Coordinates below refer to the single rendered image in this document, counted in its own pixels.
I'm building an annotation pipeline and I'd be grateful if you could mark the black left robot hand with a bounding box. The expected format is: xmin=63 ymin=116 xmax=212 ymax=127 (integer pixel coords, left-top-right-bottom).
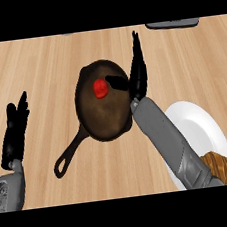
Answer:
xmin=0 ymin=90 xmax=38 ymax=173

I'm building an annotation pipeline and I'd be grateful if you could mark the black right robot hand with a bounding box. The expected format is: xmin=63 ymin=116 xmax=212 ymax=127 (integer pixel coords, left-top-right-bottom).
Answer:
xmin=99 ymin=29 xmax=151 ymax=105

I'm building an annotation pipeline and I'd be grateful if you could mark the red tomato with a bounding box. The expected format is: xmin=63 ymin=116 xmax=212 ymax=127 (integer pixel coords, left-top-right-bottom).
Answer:
xmin=91 ymin=77 xmax=111 ymax=101

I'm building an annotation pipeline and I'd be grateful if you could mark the dark cast iron pan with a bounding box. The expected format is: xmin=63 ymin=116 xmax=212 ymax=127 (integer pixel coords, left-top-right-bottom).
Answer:
xmin=40 ymin=55 xmax=141 ymax=180

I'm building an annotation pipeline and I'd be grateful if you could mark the white plate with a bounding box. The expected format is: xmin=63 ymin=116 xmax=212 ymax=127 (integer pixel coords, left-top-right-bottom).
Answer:
xmin=158 ymin=95 xmax=227 ymax=193

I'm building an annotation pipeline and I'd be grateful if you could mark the dark grey flat appliance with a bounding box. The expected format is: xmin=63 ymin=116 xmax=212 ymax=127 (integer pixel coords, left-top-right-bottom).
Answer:
xmin=145 ymin=16 xmax=201 ymax=34

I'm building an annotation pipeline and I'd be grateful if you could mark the brown croissant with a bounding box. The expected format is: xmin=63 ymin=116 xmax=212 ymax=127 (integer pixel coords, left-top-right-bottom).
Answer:
xmin=200 ymin=149 xmax=227 ymax=187

